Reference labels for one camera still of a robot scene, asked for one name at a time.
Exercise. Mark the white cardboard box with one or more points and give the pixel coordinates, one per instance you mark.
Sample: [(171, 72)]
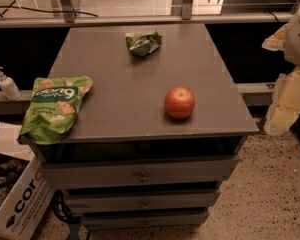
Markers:
[(30, 196)]

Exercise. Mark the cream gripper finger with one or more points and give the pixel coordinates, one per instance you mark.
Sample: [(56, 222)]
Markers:
[(285, 107), (276, 41)]

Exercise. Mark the small green jalapeno chip bag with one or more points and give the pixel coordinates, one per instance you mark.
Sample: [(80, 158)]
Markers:
[(143, 43)]

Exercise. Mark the red apple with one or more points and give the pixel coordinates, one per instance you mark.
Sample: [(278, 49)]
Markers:
[(179, 103)]

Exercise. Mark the white pump bottle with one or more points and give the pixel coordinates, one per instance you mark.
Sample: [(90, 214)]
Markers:
[(9, 87)]

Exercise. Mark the large green rice chip bag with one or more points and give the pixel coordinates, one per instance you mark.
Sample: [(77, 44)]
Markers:
[(53, 109)]

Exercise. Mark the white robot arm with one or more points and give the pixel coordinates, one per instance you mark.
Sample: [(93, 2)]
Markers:
[(292, 40)]

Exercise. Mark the grey metal shelf frame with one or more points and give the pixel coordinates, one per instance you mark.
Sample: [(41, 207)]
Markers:
[(27, 13)]

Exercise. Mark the grey drawer cabinet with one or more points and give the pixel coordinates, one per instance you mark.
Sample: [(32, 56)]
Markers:
[(125, 162)]

